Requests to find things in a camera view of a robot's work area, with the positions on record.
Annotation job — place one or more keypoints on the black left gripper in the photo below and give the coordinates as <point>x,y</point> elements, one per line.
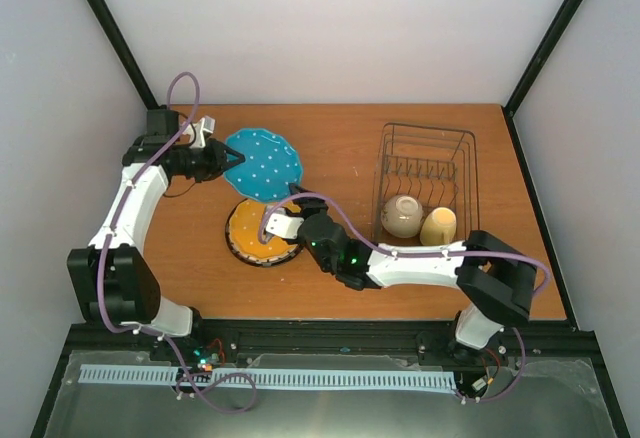
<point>217,160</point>

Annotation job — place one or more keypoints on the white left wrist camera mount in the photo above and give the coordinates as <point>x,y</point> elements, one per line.
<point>200,131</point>

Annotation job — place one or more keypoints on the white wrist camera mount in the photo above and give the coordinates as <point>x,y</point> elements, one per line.
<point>282,225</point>
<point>200,131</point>

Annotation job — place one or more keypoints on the white slotted cable duct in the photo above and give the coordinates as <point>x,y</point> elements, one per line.
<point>280,379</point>

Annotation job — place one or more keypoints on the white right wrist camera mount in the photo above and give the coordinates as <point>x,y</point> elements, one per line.
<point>282,225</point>

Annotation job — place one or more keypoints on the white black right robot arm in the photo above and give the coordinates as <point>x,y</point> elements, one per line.
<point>499,282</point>

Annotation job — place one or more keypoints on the black striped plate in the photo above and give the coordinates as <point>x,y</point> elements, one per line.
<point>265,260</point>

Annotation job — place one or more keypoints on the cream ceramic bowl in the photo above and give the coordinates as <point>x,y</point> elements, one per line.
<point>402,216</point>

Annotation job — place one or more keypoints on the yellow ceramic mug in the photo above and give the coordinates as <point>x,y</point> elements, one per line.
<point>439,227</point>

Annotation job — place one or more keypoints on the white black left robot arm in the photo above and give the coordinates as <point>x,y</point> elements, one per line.
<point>112,282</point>

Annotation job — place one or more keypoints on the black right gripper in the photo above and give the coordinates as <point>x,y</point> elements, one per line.
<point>311,205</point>

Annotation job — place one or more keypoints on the teal polka dot plate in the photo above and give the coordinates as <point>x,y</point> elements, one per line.
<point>271,164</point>

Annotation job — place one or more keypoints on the metal floor plate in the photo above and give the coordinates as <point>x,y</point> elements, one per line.
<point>550,398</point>

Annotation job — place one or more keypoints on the dark wire dish rack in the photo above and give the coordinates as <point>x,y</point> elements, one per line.
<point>437,166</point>

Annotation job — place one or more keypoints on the black aluminium frame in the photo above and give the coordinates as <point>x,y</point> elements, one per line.
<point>549,339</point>

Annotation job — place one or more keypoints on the orange polka dot plate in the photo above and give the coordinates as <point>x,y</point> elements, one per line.
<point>250,233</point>

